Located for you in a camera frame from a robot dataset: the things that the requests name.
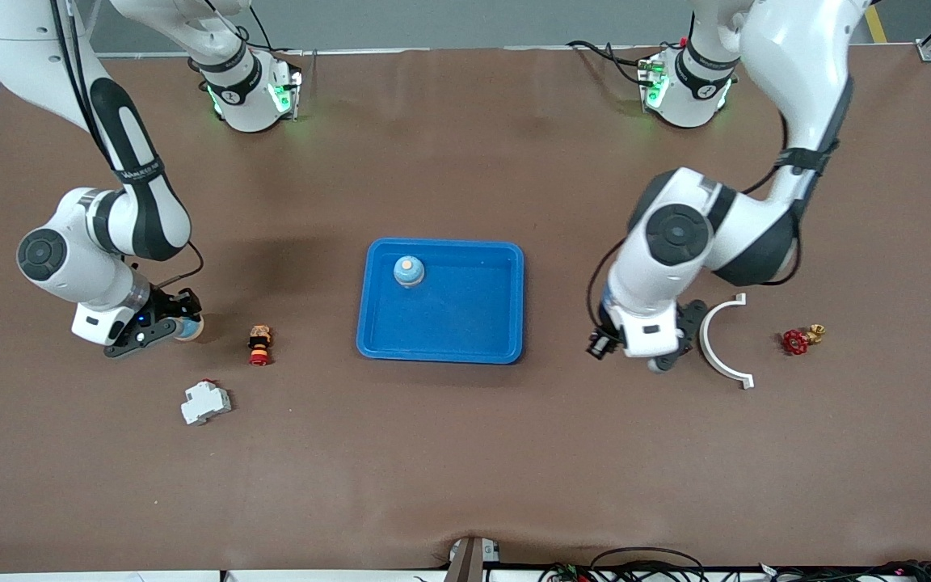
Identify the light blue dome bell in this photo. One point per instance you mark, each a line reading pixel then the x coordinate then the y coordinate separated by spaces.
pixel 191 330
pixel 409 273

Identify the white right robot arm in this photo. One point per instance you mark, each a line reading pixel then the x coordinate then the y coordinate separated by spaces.
pixel 29 48

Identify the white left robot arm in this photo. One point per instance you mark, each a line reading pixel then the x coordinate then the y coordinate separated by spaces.
pixel 797 65

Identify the white circuit breaker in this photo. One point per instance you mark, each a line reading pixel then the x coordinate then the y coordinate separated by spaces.
pixel 205 404

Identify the orange emergency stop button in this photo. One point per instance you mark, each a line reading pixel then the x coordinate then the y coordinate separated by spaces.
pixel 259 343

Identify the blue plastic tray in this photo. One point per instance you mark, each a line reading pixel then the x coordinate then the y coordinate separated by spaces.
pixel 449 323

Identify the brown table cover mat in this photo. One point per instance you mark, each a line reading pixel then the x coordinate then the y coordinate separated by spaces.
pixel 465 453

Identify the white board strip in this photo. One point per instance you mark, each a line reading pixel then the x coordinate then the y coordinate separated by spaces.
pixel 69 577

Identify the white curved bracket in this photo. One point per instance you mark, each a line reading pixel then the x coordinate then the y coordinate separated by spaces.
pixel 703 343

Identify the metal clamp bracket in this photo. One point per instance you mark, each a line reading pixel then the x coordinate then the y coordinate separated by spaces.
pixel 469 562

